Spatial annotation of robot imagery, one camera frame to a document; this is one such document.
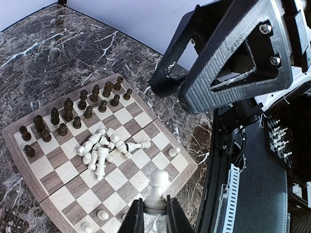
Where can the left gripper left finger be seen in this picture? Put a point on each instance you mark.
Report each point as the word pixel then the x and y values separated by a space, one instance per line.
pixel 134 219

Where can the dark king chess piece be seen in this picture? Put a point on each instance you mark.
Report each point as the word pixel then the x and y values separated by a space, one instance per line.
pixel 82 101

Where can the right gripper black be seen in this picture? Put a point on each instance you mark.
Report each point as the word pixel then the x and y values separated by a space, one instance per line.
pixel 250 53

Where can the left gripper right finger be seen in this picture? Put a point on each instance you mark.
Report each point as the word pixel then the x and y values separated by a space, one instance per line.
pixel 176 219

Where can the white slotted cable duct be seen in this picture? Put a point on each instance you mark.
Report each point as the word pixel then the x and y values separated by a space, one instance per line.
pixel 231 198

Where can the white pawn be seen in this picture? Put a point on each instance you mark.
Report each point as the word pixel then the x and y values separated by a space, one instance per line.
pixel 174 151
pixel 86 227
pixel 102 215

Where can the dark queen chess piece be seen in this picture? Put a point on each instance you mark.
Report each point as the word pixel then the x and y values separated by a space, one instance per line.
pixel 68 108

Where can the wooden chessboard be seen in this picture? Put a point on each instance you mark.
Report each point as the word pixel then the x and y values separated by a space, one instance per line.
pixel 58 158

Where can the dark bishop chess piece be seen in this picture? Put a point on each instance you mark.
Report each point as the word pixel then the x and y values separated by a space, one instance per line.
pixel 95 93

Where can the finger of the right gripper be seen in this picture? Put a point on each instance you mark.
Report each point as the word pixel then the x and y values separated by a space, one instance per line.
pixel 196 25

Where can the white pawn second row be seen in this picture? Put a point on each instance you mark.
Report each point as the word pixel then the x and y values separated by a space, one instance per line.
pixel 155 204

